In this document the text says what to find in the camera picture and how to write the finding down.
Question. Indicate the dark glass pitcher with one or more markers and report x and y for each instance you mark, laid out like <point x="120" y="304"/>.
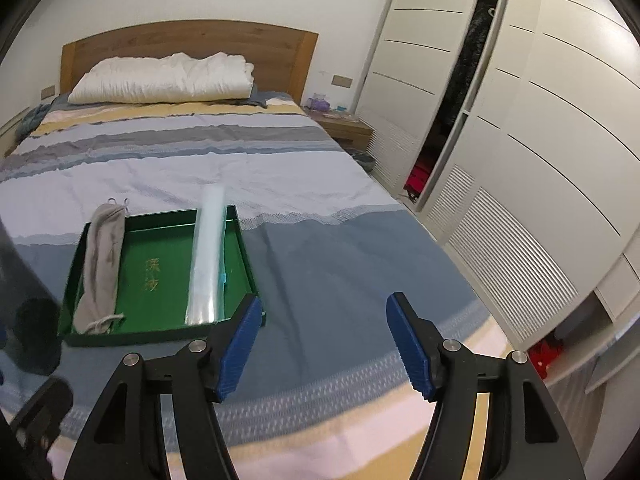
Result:
<point x="30" y="310"/>

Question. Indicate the wooden headboard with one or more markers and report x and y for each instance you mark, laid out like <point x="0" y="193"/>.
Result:
<point x="200" y="37"/>

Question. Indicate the dark cloth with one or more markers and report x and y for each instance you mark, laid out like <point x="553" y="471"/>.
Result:
<point x="362" y="160"/>

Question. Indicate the grey blue pillow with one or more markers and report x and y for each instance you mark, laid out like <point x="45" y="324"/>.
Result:
<point x="270" y="97"/>

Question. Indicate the red bag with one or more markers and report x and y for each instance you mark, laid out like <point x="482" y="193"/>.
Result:
<point x="417" y="180"/>

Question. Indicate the wooden nightstand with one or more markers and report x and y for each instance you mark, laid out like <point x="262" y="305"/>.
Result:
<point x="350" y="132"/>

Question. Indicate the white wardrobe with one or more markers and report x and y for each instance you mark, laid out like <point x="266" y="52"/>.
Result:
<point x="550" y="160"/>

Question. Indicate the wall switch panel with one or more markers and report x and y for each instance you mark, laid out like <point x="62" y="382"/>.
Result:
<point x="341" y="80"/>
<point x="47" y="92"/>

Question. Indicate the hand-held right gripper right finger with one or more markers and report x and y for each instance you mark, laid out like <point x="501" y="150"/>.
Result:
<point x="407" y="345"/>

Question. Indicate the bed with striped sheet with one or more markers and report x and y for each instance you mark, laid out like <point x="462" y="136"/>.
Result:
<point x="325" y="260"/>

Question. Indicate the red item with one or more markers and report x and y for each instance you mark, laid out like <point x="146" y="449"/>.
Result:
<point x="545" y="357"/>

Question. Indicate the blue grey knitted cloth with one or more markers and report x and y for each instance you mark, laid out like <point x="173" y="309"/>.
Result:
<point x="32" y="120"/>

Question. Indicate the dark hanging clothes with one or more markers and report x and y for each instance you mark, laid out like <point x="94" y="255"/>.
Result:
<point x="470" y="60"/>

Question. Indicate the green tray box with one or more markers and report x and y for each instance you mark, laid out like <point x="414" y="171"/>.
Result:
<point x="160" y="250"/>

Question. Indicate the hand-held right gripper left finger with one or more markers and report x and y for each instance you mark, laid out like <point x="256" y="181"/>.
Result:
<point x="240" y="345"/>

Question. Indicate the white folded duvet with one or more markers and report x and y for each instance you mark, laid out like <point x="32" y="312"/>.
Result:
<point x="165" y="80"/>

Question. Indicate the clear plastic roll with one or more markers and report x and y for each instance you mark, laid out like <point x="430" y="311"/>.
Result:
<point x="207" y="260"/>

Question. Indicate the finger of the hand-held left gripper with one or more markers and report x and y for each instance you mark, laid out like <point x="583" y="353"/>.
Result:
<point x="42" y="410"/>

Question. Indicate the purple item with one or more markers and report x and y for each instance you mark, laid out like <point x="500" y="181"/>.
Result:
<point x="318" y="103"/>

